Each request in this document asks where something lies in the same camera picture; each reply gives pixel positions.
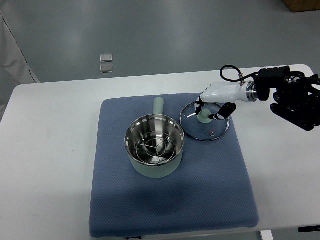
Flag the glass lid green knob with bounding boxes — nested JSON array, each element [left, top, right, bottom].
[[179, 103, 230, 142]]

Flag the mint green pot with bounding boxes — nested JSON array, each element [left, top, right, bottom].
[[124, 97, 185, 179]]

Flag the black cable loop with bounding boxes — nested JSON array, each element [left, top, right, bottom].
[[219, 64, 261, 83]]

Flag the grey fabric cover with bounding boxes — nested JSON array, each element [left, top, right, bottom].
[[0, 9, 41, 121]]

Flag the black table bracket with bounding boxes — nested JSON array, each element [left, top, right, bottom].
[[298, 225, 320, 233]]

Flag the blue quilted mat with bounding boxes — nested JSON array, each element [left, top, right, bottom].
[[89, 91, 261, 238]]

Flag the brown cardboard box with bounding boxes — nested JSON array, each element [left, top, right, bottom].
[[282, 0, 320, 13]]

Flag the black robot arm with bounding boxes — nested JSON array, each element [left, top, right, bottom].
[[252, 66, 320, 132]]

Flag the wire steamer rack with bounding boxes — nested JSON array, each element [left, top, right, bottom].
[[134, 135, 176, 165]]

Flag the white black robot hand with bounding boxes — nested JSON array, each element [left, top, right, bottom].
[[194, 81, 258, 123]]

